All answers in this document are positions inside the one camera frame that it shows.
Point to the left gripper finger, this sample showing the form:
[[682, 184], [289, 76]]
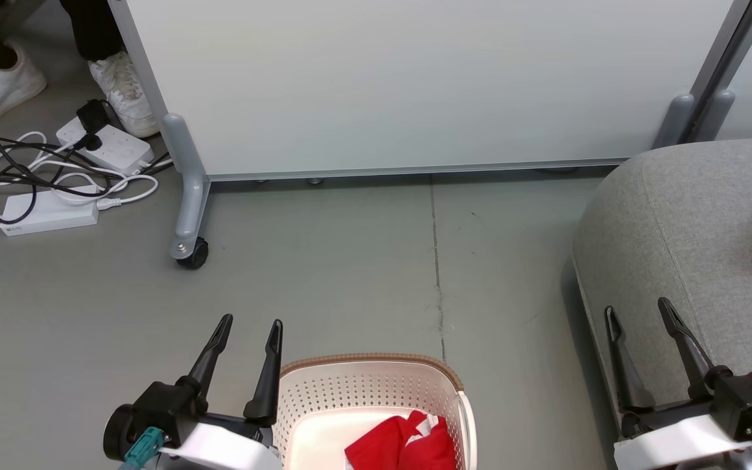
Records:
[[268, 385], [209, 359]]

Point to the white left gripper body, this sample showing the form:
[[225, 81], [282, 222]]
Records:
[[226, 447]]

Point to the red and white garment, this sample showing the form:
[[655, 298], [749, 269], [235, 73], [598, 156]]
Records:
[[402, 447]]

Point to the grey desk leg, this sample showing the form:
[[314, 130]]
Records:
[[20, 16]]

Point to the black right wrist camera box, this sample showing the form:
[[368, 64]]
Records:
[[751, 398]]

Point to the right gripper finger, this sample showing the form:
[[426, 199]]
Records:
[[692, 359], [630, 378]]

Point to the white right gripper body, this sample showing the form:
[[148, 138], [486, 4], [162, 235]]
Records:
[[676, 440]]

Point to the grey fabric sofa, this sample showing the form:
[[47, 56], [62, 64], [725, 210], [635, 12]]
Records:
[[696, 235]]

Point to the flat white power box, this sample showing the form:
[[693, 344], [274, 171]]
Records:
[[49, 212]]

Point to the short grey partition foot bracket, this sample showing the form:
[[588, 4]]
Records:
[[715, 117], [675, 124]]

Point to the white power strip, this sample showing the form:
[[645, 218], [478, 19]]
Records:
[[115, 147]]

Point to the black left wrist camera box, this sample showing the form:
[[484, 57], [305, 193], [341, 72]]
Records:
[[160, 411]]

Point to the white perforated laundry basket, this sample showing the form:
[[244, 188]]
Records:
[[337, 398]]

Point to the long grey partition foot bracket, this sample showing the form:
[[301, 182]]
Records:
[[192, 196]]

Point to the white partition panel grey frame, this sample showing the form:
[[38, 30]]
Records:
[[415, 85]]

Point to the black plug adapter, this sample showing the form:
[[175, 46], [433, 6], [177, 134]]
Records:
[[92, 116]]

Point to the black caster wheel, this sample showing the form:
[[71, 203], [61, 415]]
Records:
[[196, 254]]

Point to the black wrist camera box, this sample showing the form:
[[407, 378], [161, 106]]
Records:
[[160, 411], [751, 398]]

